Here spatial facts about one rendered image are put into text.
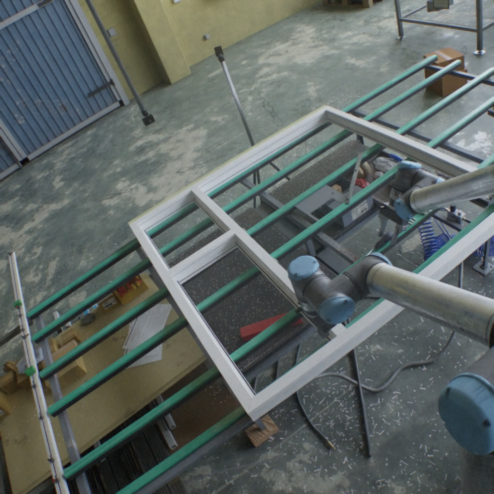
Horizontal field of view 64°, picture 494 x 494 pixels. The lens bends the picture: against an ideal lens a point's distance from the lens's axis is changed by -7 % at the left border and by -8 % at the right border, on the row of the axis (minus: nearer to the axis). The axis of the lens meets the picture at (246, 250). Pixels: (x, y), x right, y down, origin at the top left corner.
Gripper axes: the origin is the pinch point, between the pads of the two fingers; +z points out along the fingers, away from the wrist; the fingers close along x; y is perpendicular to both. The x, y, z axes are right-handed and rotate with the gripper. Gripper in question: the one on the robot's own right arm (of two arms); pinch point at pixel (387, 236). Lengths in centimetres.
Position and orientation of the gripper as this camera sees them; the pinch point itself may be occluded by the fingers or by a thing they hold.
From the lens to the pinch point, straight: 193.0
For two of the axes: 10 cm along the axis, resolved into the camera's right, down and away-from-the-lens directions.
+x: 5.0, 4.7, -7.3
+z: -1.6, 8.7, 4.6
